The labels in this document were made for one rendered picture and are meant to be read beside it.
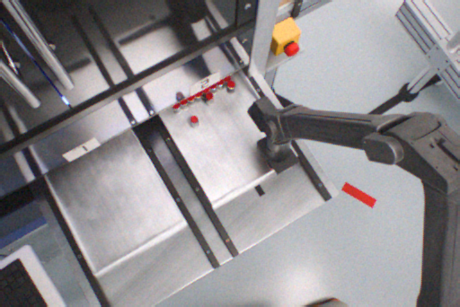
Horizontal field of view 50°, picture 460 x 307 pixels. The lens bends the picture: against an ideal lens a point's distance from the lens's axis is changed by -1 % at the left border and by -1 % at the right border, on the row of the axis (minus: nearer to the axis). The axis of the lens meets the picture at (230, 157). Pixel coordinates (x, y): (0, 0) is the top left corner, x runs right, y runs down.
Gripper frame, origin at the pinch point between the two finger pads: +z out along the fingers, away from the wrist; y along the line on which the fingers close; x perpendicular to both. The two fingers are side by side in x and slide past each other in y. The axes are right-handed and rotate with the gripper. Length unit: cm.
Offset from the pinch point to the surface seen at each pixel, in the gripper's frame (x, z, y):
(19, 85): 40, -63, 9
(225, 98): 1.9, -1.5, 23.7
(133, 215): 38.9, 1.0, 7.4
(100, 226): 47.6, 0.8, 9.1
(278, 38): -14.9, -16.6, 24.1
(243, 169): 7.6, 1.5, 3.9
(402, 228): -55, 95, -25
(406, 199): -64, 93, -15
